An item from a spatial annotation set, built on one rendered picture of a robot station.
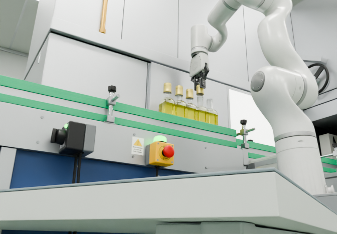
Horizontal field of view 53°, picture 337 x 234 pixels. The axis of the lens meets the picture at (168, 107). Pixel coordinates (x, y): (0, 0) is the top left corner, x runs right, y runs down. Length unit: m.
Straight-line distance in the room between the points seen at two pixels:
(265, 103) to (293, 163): 0.20
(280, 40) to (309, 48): 1.29
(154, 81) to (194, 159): 0.50
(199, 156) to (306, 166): 0.42
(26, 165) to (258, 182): 0.84
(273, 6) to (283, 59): 0.23
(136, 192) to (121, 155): 0.80
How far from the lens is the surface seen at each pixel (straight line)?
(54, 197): 0.38
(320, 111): 2.30
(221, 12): 1.54
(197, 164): 1.26
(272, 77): 1.05
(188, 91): 1.52
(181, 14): 1.94
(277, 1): 1.35
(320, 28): 2.49
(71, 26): 1.55
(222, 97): 1.82
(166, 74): 1.65
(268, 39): 1.21
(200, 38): 1.66
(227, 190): 0.27
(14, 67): 4.69
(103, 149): 1.09
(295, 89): 1.10
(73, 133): 0.98
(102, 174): 1.09
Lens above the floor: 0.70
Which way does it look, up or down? 21 degrees up
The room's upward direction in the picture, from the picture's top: 1 degrees clockwise
